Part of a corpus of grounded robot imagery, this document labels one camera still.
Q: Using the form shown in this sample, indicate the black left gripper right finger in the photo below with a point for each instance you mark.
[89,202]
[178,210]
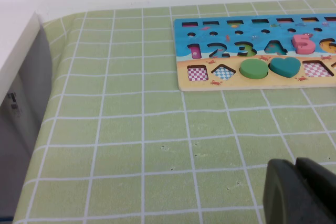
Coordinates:
[323,184]

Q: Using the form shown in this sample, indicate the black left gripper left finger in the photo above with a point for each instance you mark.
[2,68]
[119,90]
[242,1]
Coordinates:
[283,197]

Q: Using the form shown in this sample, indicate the teal heart piece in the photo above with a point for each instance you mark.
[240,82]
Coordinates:
[284,66]

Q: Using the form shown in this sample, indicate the green circle piece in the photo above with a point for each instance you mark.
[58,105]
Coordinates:
[253,69]

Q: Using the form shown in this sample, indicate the pink number five piece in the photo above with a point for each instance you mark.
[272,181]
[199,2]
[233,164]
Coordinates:
[303,44]

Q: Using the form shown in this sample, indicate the colourful wooden puzzle board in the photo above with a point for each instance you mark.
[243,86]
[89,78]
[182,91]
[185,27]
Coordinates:
[236,36]

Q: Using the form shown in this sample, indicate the green checked tablecloth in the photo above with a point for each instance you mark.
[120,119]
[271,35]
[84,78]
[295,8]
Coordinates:
[118,129]

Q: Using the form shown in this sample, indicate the grey cabinet with white top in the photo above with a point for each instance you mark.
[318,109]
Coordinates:
[23,108]

